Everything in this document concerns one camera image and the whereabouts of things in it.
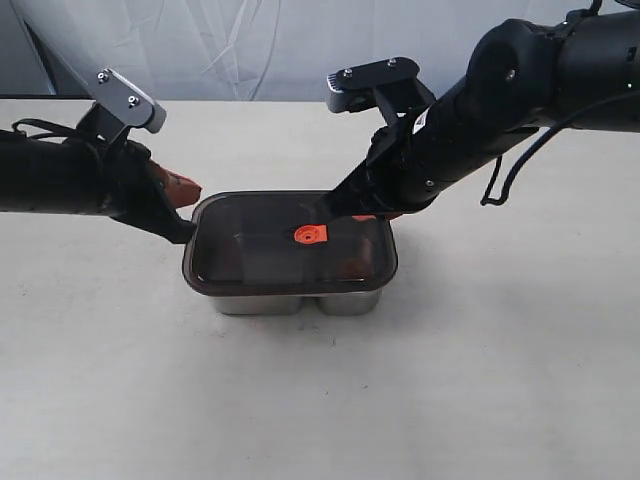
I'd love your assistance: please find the stainless steel two-compartment lunchbox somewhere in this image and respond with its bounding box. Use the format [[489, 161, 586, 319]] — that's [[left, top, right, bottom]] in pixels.
[[210, 289, 382, 316]]

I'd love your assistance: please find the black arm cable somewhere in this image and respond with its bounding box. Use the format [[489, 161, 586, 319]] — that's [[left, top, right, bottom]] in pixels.
[[9, 117, 101, 146], [479, 94, 640, 207]]

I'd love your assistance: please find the yellow toy cheese wedge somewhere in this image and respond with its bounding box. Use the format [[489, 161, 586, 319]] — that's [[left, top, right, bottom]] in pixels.
[[338, 238, 374, 281]]

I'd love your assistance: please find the white backdrop cloth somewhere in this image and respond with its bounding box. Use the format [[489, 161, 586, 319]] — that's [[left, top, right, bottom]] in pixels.
[[1, 1, 576, 101]]

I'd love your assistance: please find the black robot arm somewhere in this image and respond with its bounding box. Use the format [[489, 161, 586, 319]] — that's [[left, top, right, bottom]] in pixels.
[[316, 10, 639, 221]]

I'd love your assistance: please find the dark transparent lunchbox lid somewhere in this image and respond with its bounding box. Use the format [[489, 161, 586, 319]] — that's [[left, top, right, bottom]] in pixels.
[[182, 190, 398, 297]]

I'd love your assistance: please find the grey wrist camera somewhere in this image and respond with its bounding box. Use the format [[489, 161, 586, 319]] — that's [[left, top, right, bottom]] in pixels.
[[87, 68, 167, 134], [326, 57, 425, 113]]

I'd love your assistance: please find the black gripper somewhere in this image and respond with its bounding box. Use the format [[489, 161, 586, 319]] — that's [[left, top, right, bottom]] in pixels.
[[318, 89, 505, 222]]

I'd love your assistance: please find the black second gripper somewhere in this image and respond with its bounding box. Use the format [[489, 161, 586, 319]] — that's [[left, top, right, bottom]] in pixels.
[[89, 140, 202, 245]]

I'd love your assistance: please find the black second robot arm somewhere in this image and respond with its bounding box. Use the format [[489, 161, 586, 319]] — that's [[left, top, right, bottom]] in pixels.
[[1, 131, 196, 245]]

